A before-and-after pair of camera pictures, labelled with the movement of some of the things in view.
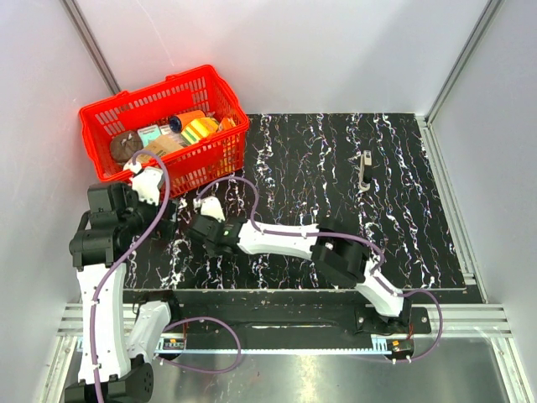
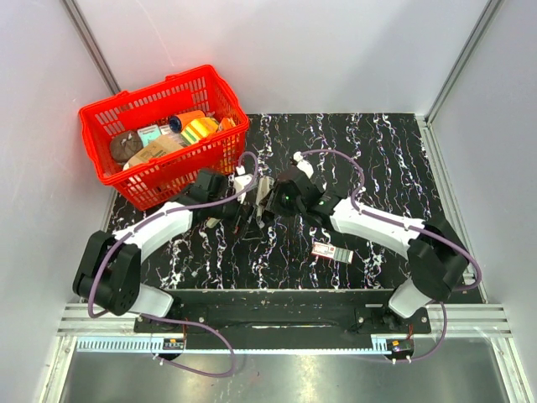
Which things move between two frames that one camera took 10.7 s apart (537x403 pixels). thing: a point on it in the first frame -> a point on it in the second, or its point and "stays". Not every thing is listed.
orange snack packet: (226, 123) stays
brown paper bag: (162, 146) stays
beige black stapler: (365, 175) -> (265, 197)
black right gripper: (211, 249) -> (278, 206)
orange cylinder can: (179, 121) stays
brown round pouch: (124, 145) stays
